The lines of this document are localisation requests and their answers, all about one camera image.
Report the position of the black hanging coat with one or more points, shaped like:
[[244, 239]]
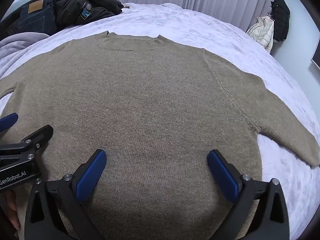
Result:
[[281, 17]]

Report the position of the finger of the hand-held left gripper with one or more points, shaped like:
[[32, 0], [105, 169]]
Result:
[[8, 121], [41, 136]]

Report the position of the grey fleece throw blanket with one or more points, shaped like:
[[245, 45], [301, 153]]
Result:
[[15, 47]]

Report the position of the person's left hand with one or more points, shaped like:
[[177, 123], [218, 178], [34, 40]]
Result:
[[12, 205]]

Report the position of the white puffer jacket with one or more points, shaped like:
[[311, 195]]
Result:
[[262, 32]]

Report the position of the black padded jacket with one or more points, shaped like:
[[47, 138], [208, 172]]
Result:
[[72, 7]]

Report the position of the lavender plush bed blanket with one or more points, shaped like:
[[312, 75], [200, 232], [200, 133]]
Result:
[[200, 27]]

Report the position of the dark wall screen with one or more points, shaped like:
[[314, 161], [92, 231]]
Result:
[[317, 61]]

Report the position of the brown knit sweater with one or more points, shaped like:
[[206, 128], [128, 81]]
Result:
[[150, 105]]

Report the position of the dark blue jeans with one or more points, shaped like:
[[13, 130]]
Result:
[[35, 20]]

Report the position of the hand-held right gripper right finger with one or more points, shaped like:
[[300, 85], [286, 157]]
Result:
[[222, 177]]

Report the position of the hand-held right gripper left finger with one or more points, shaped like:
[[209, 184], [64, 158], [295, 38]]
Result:
[[91, 175]]

